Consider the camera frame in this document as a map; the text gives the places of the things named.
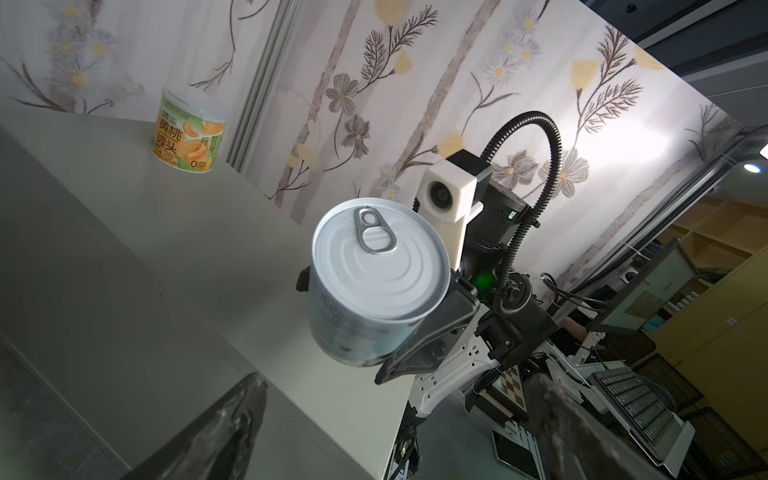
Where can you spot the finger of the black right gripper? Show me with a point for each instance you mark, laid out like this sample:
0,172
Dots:
424,350
303,280

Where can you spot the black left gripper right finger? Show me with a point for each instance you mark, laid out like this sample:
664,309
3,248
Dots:
572,443

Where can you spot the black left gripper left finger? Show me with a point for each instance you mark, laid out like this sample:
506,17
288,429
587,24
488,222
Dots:
218,444

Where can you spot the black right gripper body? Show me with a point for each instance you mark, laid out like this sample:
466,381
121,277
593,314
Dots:
518,328

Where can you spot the white blue label can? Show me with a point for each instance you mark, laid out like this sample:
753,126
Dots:
378,269

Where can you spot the green orange peach can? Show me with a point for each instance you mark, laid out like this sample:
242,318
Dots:
189,129

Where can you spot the grey keyboard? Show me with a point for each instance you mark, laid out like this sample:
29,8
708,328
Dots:
659,432

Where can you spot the computer monitor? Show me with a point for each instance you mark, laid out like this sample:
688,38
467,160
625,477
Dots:
648,292

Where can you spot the grey metal cabinet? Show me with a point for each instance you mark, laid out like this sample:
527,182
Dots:
141,294

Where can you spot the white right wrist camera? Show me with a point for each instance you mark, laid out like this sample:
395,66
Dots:
450,197

